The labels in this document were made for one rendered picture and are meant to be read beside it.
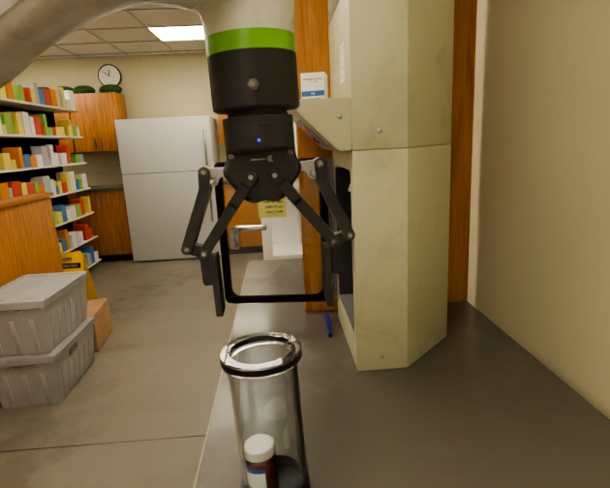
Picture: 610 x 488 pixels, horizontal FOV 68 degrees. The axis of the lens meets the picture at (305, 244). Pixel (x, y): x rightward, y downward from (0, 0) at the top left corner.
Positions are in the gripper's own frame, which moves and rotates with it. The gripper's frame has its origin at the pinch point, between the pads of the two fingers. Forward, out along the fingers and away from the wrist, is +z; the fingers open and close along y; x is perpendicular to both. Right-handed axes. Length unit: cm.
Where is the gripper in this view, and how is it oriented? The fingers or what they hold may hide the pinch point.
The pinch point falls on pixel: (274, 294)
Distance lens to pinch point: 52.9
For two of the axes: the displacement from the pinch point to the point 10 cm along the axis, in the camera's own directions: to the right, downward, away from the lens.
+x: 0.7, 2.2, -9.7
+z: 0.7, 9.7, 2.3
